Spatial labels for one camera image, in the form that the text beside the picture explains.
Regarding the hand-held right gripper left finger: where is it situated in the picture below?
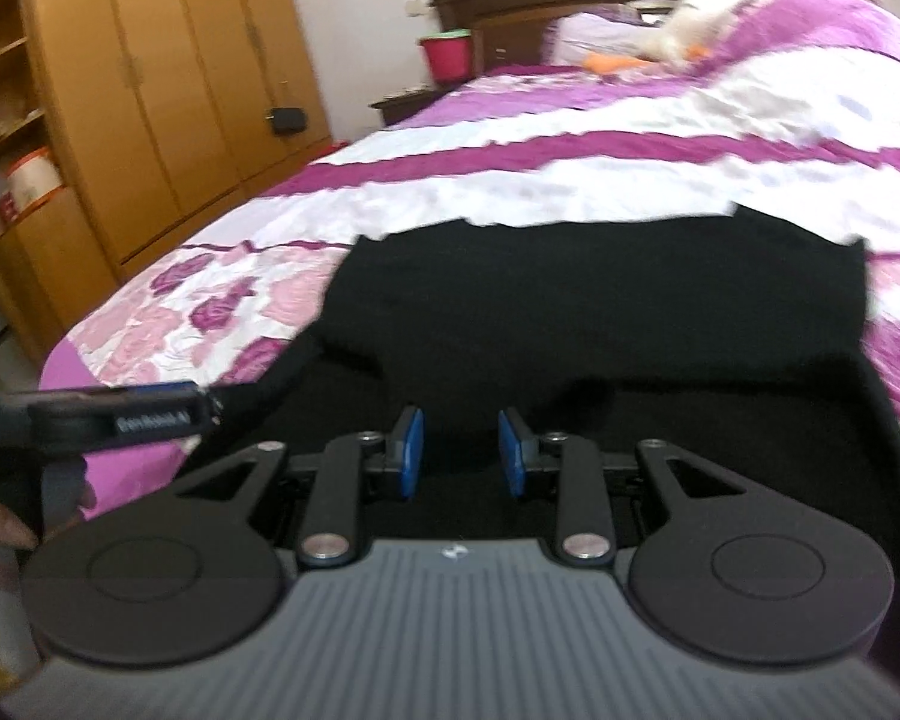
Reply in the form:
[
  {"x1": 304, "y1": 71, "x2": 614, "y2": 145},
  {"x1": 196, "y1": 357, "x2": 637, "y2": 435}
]
[{"x1": 174, "y1": 405, "x2": 427, "y2": 569}]

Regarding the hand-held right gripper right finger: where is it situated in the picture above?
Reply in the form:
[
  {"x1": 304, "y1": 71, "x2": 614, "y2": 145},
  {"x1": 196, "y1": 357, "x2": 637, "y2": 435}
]
[{"x1": 497, "y1": 406, "x2": 730, "y2": 567}]

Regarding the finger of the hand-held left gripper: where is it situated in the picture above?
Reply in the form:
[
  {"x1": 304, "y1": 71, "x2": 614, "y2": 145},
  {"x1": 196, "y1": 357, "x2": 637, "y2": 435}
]
[{"x1": 0, "y1": 382, "x2": 226, "y2": 460}]

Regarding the black garment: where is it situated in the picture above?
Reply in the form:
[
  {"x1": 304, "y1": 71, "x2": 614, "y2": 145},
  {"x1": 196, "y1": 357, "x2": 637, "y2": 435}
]
[{"x1": 217, "y1": 204, "x2": 900, "y2": 691}]

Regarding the person's left hand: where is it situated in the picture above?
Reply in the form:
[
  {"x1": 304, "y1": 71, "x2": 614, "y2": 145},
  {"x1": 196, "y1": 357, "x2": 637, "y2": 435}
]
[{"x1": 0, "y1": 489, "x2": 42, "y2": 550}]

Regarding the white tub with orange lid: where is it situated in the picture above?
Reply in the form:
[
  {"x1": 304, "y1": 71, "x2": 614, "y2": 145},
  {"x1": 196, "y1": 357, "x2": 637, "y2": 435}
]
[{"x1": 4, "y1": 148, "x2": 65, "y2": 212}]

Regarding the bed with purple floral cover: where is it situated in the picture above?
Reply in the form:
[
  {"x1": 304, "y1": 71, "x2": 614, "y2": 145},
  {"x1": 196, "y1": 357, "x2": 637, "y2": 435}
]
[{"x1": 41, "y1": 0, "x2": 900, "y2": 520}]

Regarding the light wooden wardrobe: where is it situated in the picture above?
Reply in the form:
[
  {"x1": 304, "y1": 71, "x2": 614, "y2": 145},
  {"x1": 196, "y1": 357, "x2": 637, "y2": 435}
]
[{"x1": 0, "y1": 0, "x2": 335, "y2": 370}]

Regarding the dark wooden nightstand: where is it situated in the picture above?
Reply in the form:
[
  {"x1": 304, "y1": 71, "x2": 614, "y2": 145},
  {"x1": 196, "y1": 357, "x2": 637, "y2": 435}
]
[{"x1": 370, "y1": 86, "x2": 451, "y2": 127}]

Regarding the pink bucket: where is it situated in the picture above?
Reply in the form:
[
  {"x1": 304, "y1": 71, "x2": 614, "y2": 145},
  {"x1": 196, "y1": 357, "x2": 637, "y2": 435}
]
[{"x1": 418, "y1": 28, "x2": 473, "y2": 87}]

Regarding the lilac pillow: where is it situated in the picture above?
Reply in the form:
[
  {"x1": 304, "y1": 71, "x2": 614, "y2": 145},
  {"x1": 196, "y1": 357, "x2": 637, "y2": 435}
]
[{"x1": 551, "y1": 4, "x2": 668, "y2": 68}]

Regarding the dark wooden headboard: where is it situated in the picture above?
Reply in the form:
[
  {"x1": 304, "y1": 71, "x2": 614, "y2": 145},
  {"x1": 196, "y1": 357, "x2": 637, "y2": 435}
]
[{"x1": 429, "y1": 0, "x2": 856, "y2": 70}]

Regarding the white plush toy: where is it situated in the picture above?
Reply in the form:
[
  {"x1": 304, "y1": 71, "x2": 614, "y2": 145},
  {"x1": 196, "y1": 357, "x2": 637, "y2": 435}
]
[{"x1": 636, "y1": 0, "x2": 755, "y2": 66}]

